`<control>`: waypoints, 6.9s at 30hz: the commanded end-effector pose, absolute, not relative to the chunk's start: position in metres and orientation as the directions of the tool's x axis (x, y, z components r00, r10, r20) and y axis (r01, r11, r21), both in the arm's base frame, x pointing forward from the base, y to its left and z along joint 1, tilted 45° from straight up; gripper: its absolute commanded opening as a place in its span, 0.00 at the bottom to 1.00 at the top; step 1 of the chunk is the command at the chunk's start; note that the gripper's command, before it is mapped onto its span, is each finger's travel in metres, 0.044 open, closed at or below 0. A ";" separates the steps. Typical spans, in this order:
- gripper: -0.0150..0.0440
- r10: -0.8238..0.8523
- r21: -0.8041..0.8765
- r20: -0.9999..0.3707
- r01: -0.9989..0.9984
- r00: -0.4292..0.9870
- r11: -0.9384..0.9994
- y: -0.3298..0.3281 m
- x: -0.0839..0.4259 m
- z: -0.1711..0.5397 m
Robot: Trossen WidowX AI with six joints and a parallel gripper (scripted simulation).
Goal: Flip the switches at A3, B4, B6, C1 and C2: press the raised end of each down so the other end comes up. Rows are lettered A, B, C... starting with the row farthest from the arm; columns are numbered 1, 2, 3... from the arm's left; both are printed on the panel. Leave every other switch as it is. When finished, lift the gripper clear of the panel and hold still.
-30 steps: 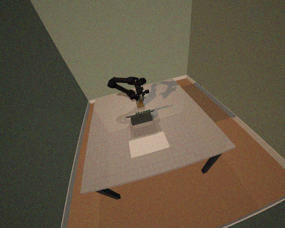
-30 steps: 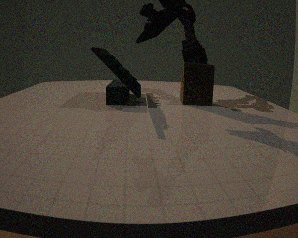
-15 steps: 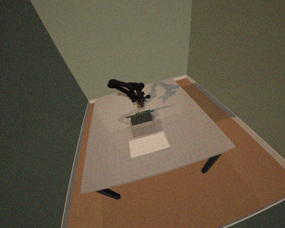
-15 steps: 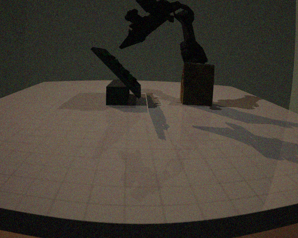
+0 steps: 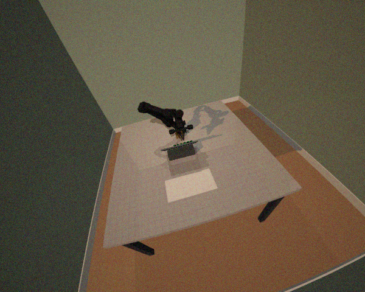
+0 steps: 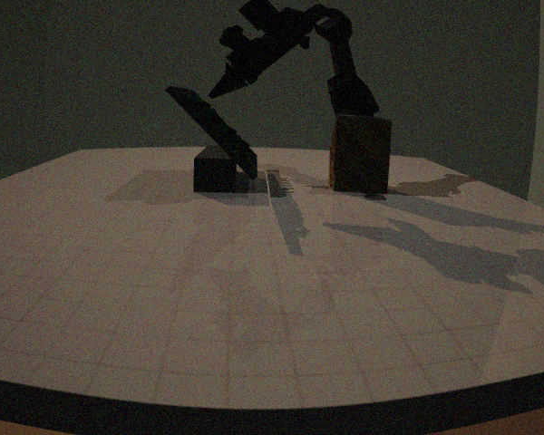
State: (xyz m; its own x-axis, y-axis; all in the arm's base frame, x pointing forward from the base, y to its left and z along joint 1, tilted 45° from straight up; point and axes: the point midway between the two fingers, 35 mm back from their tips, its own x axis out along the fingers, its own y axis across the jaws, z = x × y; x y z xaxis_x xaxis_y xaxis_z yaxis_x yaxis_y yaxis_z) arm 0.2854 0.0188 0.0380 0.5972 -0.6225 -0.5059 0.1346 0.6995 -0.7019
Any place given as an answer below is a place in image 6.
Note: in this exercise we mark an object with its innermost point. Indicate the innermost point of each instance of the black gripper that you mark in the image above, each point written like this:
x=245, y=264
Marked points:
x=246, y=66

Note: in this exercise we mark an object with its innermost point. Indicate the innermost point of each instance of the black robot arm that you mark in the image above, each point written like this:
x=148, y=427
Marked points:
x=287, y=28

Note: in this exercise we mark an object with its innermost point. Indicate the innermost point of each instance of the black switch panel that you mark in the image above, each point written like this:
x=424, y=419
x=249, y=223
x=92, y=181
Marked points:
x=215, y=167

